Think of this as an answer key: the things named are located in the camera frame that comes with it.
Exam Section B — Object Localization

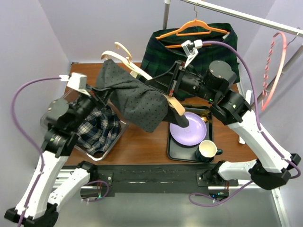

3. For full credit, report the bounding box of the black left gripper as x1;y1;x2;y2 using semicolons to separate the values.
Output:
67;83;114;131

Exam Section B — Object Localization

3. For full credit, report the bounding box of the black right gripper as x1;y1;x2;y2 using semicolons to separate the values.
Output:
146;59;218;102

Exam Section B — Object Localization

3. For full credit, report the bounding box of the cream plastic hanger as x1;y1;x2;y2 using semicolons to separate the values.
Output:
100;42;186;116

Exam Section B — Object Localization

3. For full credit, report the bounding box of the grey dotted skirt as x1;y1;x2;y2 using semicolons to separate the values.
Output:
95;59;189;132

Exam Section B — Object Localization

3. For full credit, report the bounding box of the navy white plaid skirt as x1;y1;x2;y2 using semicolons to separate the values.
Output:
77;105;120;156

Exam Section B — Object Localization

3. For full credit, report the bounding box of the pink wavy hanger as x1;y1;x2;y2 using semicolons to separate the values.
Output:
261;32;288;111

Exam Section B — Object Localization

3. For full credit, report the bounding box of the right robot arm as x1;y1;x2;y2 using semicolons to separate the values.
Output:
145;61;301;190

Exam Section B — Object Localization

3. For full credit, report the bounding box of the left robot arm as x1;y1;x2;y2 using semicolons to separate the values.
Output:
4;94;98;227

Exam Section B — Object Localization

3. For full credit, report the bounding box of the green plaid pleated skirt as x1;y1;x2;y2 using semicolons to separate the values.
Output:
141;23;240;83

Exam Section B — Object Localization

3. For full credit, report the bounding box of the orange plastic hanger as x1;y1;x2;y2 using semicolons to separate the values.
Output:
156;2;230;49

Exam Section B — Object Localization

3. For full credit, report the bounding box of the clear plastic storage bin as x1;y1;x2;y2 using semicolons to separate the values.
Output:
39;91;130;162

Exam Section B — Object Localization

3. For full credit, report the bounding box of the gold cutlery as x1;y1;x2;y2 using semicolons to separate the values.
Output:
185;108;212;123

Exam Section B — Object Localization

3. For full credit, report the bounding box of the lavender round plate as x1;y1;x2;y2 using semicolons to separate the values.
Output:
169;112;207;146

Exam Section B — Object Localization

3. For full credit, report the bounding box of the black rectangular tray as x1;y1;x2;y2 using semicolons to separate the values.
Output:
167;104;214;163

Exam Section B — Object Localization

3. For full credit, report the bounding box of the green mug cream inside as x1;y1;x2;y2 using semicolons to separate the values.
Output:
195;140;223;163

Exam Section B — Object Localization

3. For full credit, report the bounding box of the white clothes rack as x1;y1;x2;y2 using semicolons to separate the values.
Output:
161;0;303;145

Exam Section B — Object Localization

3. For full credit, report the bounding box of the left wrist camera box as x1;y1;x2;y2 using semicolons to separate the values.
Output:
59;72;87;91

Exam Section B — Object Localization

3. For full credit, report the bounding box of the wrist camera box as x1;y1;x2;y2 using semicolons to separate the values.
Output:
181;39;203;68
59;72;87;91

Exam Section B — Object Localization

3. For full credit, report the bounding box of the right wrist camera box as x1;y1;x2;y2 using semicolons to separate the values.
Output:
181;39;203;68

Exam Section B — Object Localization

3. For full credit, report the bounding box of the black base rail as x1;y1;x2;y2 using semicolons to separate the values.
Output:
89;163;230;198

